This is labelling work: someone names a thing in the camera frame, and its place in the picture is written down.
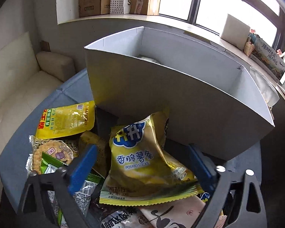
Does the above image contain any cream leather sofa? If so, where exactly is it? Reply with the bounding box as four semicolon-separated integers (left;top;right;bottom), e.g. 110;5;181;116
0;31;77;215

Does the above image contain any pink illustrated snack bag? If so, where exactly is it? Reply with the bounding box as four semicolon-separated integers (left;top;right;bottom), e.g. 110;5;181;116
139;196;206;227

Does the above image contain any black white snack packet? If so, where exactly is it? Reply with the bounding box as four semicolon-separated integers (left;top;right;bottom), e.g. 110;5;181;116
89;204;153;227

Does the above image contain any grey storage box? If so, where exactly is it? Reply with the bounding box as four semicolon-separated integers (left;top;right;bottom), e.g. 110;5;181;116
84;27;274;161

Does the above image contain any printed landscape gift box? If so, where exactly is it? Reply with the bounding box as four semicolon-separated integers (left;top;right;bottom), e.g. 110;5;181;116
245;33;285;82

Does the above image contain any yellow potato sticks bag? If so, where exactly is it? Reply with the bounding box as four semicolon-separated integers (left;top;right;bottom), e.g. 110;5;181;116
99;109;203;206

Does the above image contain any small open cardboard box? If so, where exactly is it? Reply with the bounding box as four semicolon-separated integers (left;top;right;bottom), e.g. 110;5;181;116
129;0;161;15

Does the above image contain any white square box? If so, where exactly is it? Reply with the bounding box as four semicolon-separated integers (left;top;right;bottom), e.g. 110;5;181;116
220;14;250;51

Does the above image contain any yellow green bean snack packet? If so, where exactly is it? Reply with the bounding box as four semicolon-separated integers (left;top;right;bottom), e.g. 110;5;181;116
35;100;95;139

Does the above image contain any round cookie clear packet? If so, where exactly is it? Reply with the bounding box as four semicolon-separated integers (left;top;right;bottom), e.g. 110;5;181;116
25;135;79;174

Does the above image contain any small olive snack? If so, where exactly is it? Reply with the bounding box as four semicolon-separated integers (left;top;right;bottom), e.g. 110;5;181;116
78;131;108;177

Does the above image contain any green white wafer packet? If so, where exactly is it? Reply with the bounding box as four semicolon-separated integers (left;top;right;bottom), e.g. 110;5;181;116
40;152;101;227

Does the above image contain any tissue pack in plastic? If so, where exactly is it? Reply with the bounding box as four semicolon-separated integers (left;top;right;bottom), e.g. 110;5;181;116
249;66;279;108

